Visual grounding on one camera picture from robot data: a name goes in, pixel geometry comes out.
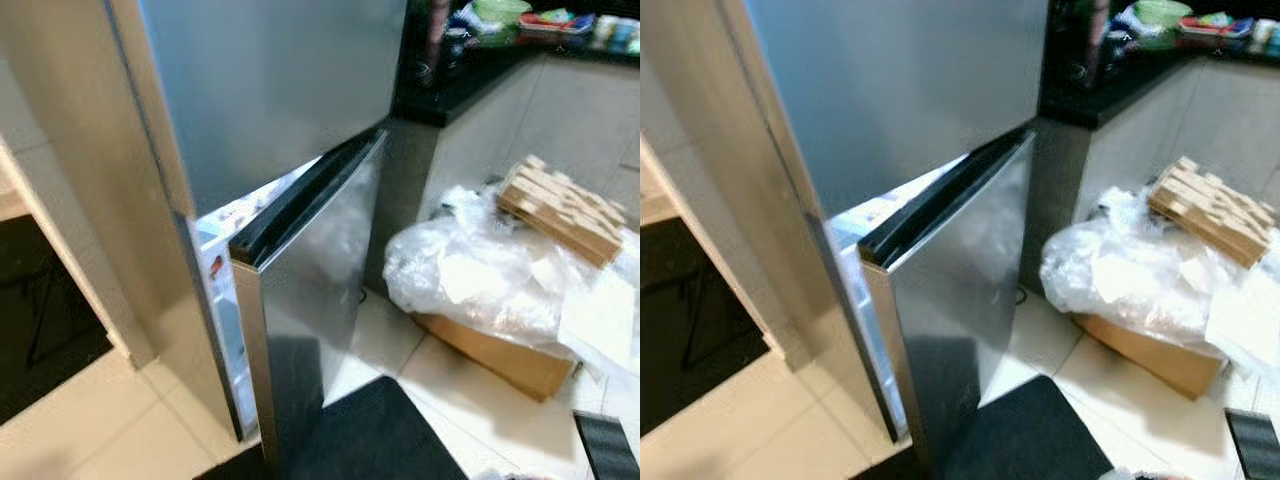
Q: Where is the clear bubble wrap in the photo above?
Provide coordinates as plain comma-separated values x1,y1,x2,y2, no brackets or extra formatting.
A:
383,180,641,401
1040,185,1280,386

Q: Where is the red lidded food container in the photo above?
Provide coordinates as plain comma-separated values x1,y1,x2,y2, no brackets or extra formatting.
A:
518,8,599,46
1178,10,1251,46

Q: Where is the black ribbed panel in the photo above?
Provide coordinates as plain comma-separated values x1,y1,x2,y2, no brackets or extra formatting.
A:
572,409,641,480
1225,408,1280,480

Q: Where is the brown cardboard box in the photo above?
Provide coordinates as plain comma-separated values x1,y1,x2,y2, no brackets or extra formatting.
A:
1070,312,1226,401
413,310,578,404

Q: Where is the wooden slatted crate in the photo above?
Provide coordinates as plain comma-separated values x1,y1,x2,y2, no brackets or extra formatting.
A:
1147,155,1278,269
496,154,630,269

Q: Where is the black topped kitchen counter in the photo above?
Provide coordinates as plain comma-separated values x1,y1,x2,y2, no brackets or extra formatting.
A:
1020,0,1280,296
362,0,641,301

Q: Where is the large black carpet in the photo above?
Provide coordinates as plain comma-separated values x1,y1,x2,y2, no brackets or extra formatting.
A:
640,215,771,436
0,213,113,426

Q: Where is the black floor mat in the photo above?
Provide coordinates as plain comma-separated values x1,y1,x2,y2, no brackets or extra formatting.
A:
195,375,468,480
895,375,1116,480

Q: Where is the grey fridge cabinet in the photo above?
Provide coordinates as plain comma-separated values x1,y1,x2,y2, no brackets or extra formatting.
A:
0,0,326,443
640,0,971,443

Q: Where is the green bowl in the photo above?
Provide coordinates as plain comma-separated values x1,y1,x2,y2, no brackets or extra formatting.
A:
470,0,533,28
1130,0,1193,29

